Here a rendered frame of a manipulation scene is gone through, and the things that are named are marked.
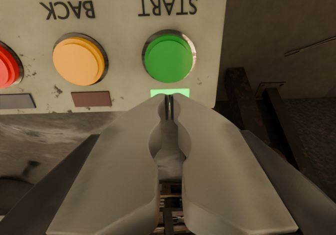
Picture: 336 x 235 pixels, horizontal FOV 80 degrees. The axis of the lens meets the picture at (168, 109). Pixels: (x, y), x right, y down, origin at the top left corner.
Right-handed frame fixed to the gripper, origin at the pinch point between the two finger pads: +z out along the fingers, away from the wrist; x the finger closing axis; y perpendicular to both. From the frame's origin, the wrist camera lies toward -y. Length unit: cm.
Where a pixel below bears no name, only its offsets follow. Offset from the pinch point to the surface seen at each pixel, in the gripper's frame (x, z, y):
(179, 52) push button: 0.9, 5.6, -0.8
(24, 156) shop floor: -127, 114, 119
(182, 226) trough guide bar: 1.9, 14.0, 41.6
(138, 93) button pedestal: -3.0, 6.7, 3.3
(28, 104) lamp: -13.7, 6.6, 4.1
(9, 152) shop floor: -135, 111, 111
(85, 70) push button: -6.9, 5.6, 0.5
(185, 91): 1.5, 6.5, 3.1
